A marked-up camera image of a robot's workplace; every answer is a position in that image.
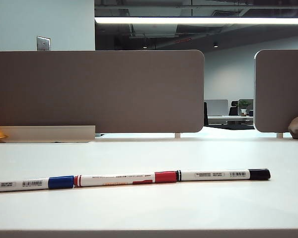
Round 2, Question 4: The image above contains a red whiteboard marker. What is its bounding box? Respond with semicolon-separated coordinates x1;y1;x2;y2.
74;170;179;187

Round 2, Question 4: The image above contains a black whiteboard marker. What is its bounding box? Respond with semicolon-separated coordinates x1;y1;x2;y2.
176;168;271;181

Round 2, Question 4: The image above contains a blue whiteboard marker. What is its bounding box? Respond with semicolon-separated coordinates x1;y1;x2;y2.
0;175;75;193

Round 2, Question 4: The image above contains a brown felt desk partition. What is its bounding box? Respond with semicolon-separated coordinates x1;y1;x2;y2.
0;50;205;134
254;49;298;133

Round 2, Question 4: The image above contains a dark distant furniture piece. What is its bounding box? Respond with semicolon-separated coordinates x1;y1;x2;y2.
203;102;210;126

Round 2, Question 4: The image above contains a distant white desk screen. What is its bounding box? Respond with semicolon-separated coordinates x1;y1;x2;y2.
205;99;228;117

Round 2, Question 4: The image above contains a black office chair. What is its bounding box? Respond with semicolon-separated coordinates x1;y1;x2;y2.
228;100;239;116

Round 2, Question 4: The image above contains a small potted green plant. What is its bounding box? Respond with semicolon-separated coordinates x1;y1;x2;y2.
237;99;252;117

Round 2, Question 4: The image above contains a beige desk tray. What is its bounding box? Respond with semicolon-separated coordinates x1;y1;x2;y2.
0;125;96;144

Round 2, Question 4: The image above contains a white ceiling light strip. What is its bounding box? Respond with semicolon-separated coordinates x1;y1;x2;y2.
94;16;298;25

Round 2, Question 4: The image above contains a grey ceiling air duct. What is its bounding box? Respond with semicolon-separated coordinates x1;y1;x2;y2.
129;23;179;38

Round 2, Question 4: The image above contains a metal wall switch plate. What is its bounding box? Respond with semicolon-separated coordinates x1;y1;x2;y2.
36;36;52;51

